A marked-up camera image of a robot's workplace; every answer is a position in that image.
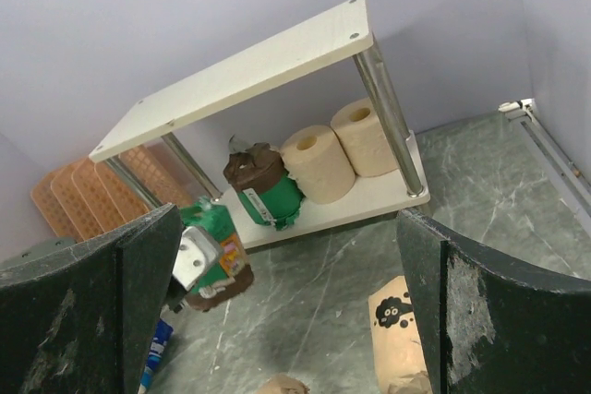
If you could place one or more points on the orange plastic file organizer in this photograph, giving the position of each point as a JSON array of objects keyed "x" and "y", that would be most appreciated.
[{"x": 85, "y": 199}]

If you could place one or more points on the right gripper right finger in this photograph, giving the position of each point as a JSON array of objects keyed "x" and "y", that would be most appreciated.
[{"x": 489, "y": 322}]

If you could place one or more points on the white corner bracket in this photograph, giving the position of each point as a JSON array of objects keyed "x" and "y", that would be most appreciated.
[{"x": 516, "y": 106}]

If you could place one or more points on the aluminium frame rail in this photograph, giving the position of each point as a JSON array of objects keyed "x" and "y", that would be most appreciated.
[{"x": 563, "y": 173}]

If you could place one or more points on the blue white roll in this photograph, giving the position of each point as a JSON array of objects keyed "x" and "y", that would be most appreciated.
[{"x": 162, "y": 335}]

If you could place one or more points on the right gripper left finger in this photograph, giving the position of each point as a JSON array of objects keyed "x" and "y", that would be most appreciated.
[{"x": 81, "y": 319}]

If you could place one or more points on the white two-tier shelf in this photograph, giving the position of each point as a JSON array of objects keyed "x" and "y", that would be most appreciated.
[{"x": 332, "y": 36}]

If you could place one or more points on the green brown roll orange label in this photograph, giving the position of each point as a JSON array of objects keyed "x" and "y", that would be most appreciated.
[{"x": 232, "y": 274}]

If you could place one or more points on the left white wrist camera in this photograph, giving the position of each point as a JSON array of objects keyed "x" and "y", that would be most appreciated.
[{"x": 198, "y": 252}]

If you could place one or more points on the beige toilet roll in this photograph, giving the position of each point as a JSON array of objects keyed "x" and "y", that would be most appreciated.
[
  {"x": 315, "y": 159},
  {"x": 361, "y": 135}
]

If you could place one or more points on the brown paper wrapped roll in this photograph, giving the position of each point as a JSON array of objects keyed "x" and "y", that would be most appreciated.
[{"x": 283, "y": 384}]

